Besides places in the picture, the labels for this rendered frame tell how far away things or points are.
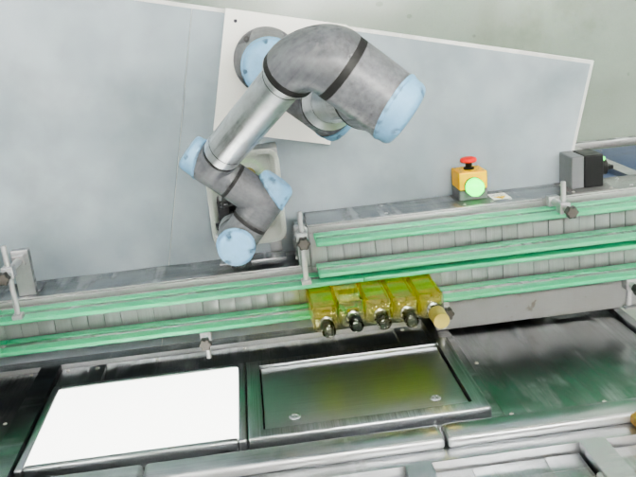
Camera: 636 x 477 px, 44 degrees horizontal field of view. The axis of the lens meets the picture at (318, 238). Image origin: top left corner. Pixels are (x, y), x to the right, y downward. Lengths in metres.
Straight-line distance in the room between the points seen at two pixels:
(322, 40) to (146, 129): 0.77
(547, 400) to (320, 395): 0.46
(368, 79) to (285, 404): 0.71
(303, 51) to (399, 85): 0.16
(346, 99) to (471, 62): 0.76
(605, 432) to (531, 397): 0.19
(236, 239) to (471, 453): 0.59
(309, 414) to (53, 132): 0.89
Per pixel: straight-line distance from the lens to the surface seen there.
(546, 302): 2.04
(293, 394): 1.69
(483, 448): 1.52
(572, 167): 2.02
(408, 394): 1.65
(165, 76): 1.91
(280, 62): 1.29
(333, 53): 1.25
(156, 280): 1.90
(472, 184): 1.92
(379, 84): 1.26
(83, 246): 2.01
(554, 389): 1.74
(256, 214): 1.56
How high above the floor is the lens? 2.65
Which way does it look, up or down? 73 degrees down
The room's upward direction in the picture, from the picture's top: 160 degrees clockwise
